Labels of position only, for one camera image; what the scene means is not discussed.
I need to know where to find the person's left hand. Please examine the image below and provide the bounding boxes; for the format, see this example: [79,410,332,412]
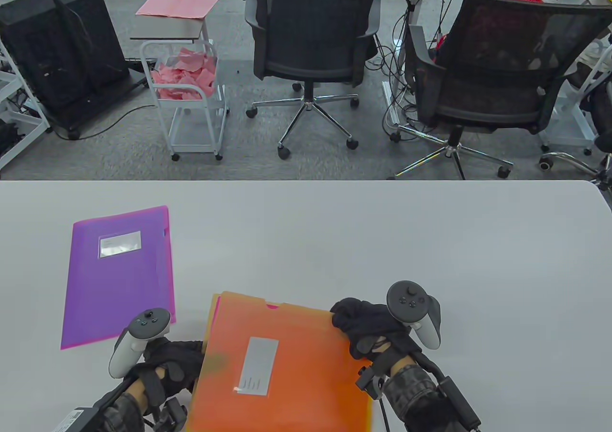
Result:
[125,339,206,416]

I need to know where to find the person's right hand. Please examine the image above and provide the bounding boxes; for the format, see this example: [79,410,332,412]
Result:
[330,298,425,371]

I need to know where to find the grey hand controller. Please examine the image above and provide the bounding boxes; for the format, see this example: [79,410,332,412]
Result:
[109,308,172,379]
[386,281,441,350]

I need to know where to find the orange L-shaped folder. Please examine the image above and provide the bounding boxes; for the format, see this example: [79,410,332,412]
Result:
[186,291,374,432]

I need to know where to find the pink cardstock sheet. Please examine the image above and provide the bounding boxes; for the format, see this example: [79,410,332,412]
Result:
[201,294,372,428]

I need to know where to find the magenta L-shaped folder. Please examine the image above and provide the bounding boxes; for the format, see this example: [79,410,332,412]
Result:
[61,205,176,350]

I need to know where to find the person's right forearm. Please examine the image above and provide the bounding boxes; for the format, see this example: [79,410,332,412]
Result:
[382,361,462,432]

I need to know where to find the person's left forearm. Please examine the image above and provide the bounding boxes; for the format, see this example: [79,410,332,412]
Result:
[98,377,146,432]

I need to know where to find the black left glove connector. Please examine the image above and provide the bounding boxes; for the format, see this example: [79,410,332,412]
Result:
[153,398,188,432]

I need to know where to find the black glove connector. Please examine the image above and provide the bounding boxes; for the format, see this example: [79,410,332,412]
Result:
[355,366,386,400]
[153,398,188,432]

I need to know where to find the black right glove connector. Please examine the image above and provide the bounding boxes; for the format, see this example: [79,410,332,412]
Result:
[355,366,386,400]

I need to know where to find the grey left wrist device box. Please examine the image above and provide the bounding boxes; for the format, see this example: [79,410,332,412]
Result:
[57,407,103,432]

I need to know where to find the grey wrist device box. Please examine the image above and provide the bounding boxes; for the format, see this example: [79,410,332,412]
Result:
[57,407,103,432]
[440,376,482,432]

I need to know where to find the grey right wrist device box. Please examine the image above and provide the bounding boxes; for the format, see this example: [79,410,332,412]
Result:
[440,376,482,432]

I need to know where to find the chrome chair base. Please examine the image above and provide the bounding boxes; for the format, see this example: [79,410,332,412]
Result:
[539,151,612,187]

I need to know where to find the black wheeled platform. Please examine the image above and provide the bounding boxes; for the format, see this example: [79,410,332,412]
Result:
[48,75,150,140]

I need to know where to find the white metal rack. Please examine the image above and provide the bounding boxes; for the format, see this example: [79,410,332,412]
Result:
[0,35,52,171]

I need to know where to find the white metal cart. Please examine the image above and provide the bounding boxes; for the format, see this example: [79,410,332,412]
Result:
[539,35,612,156]

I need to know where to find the pile of pink paper scraps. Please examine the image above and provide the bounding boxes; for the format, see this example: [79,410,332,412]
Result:
[152,47,218,101]

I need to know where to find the black office chair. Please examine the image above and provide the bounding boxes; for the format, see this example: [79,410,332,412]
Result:
[245,0,382,160]

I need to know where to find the black see-through mesh chair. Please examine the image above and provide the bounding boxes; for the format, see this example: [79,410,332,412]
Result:
[390,0,612,180]

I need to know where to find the black computer tower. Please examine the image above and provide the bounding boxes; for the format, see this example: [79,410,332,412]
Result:
[0,0,131,112]

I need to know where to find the white rolling cart grey top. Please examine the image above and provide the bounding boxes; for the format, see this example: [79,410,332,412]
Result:
[130,15,230,162]

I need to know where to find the pink paper sheets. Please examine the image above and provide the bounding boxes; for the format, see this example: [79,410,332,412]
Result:
[136,0,220,20]

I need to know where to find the black right glove cable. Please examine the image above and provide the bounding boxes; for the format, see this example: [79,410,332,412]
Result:
[414,352,450,385]

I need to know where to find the white floor rail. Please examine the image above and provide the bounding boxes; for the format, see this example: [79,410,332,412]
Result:
[382,81,403,134]

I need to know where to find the black floor cable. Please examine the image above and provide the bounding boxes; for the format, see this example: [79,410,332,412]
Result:
[54,105,158,141]

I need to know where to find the tangle of black cables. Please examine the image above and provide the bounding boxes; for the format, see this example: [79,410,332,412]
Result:
[366,0,431,139]

